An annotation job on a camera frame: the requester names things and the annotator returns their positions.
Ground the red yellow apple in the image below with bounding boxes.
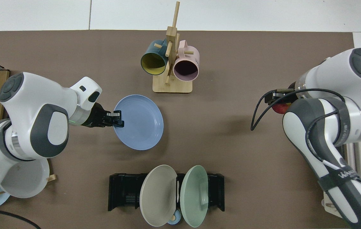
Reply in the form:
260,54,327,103
271,102,291,115

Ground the black dish rack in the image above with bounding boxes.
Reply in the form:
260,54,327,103
108,173,225,212

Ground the beige plate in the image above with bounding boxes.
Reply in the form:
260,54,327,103
139,164,178,227

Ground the grey plate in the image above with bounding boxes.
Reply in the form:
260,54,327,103
0,157,51,199

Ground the pale green plate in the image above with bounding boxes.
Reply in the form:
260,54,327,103
180,165,209,228

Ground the wooden cup stand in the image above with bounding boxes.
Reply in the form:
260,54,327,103
152,1,194,94

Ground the dark teal cup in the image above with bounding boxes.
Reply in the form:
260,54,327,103
140,39,168,76

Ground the brown table cloth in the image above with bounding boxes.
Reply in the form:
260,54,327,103
0,30,355,229

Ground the pink cup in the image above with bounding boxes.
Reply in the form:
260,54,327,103
173,40,200,82

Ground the small blue round thing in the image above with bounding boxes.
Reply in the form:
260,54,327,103
167,209,183,226

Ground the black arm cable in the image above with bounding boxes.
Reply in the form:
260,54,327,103
0,205,41,229
251,88,346,131

